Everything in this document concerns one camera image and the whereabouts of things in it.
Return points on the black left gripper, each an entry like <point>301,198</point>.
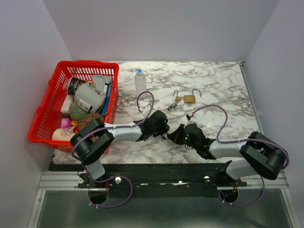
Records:
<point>163,129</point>

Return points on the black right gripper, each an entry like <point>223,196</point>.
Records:
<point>175,135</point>

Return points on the small brass padlock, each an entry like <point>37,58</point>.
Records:
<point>177,98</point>

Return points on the large brass padlock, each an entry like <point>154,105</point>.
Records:
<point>191,99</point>

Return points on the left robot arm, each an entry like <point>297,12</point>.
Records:
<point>92,141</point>

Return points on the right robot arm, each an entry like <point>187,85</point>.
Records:
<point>258,155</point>

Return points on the clear water bottle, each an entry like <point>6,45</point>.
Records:
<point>140,81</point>

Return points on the blue tube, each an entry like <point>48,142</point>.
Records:
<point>107,100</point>

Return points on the grey crumpled bag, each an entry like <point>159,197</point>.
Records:
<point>93,93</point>

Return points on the white small bottle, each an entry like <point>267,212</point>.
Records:
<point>84,105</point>

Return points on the brown round object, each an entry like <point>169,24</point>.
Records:
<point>88,118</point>

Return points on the green round sponge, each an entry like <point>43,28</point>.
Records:
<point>75,112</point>

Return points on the pink small box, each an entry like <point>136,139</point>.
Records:
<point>66,123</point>

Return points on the red plastic basket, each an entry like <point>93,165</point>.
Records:
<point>48,116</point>

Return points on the panda keychain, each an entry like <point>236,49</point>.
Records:
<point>172,106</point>

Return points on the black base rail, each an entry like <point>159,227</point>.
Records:
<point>161,180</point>

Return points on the aluminium profile rail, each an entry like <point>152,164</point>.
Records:
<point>56,180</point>
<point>255,182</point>

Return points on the left aluminium profile rail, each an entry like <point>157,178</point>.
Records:
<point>56,180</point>

